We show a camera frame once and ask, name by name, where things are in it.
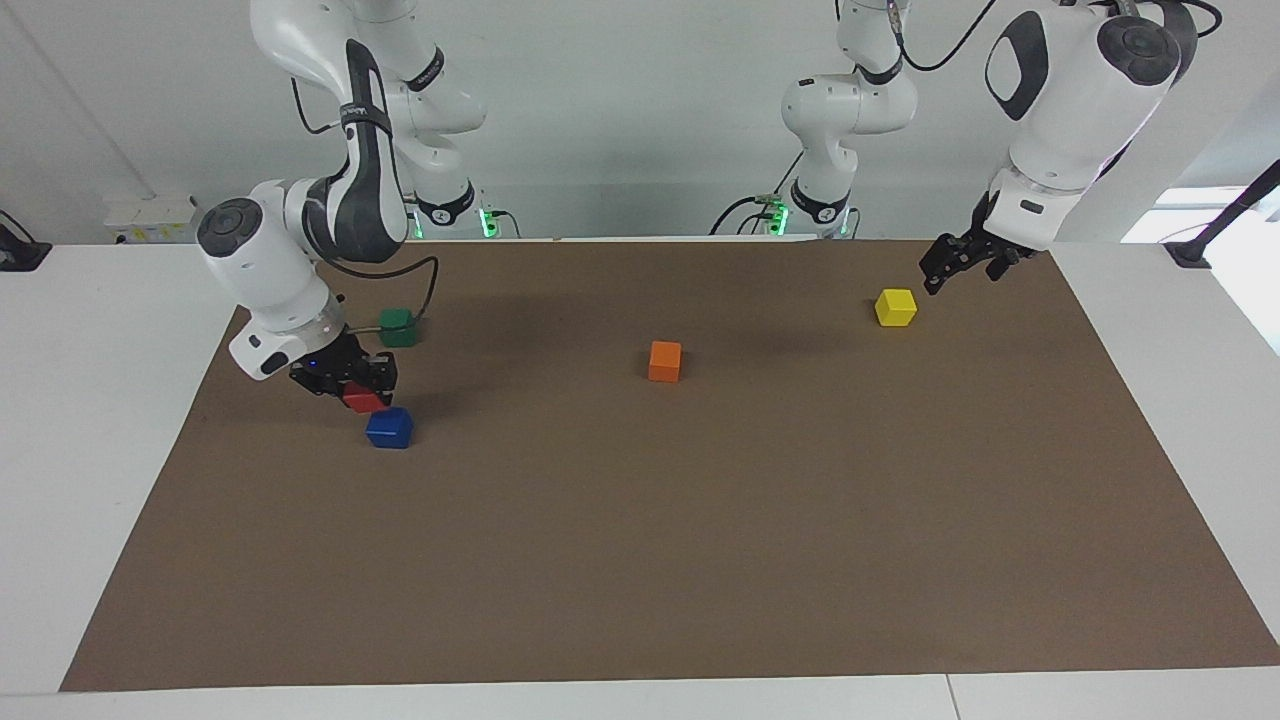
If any blue cube block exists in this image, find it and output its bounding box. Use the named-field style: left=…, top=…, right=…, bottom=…
left=365, top=406, right=414, bottom=449

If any brown table mat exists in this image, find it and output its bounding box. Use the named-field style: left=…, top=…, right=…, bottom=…
left=58, top=238, right=1280, bottom=693

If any black stand with pole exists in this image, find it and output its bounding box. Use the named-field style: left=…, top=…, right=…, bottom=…
left=1165, top=158, right=1280, bottom=269

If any black left base cable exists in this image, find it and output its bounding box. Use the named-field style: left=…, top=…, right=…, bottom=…
left=710, top=146, right=806, bottom=236

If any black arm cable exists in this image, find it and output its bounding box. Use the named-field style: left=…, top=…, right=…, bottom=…
left=290, top=78, right=441, bottom=326
left=890, top=0, right=1001, bottom=73

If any white box with yellow labels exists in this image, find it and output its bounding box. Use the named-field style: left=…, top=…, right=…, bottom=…
left=103, top=193, right=204, bottom=244

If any black table clamp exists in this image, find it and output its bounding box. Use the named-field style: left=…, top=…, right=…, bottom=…
left=0, top=210, right=53, bottom=273

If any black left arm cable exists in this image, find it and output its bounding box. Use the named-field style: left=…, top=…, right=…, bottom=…
left=890, top=0, right=1001, bottom=73

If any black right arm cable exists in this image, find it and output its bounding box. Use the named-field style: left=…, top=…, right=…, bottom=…
left=290, top=78, right=441, bottom=326

